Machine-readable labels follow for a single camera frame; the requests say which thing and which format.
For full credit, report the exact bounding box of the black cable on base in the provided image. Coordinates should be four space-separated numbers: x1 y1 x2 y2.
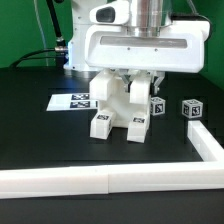
9 0 69 69

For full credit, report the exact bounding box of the white tagged cube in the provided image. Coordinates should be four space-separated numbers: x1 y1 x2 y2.
150 97 166 116
182 99 203 119

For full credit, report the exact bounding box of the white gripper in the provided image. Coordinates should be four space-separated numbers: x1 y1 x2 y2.
85 20 210 95

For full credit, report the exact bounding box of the white U-shaped fence rail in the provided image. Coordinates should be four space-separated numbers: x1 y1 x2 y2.
0 121 224 199

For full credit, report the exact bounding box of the white chair seat plate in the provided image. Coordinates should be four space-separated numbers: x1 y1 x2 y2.
98 91 150 130

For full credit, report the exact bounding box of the white chair back frame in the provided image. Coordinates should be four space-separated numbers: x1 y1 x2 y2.
89 69 151 101

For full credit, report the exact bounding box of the white tag sheet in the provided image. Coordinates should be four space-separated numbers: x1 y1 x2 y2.
47 93 98 111

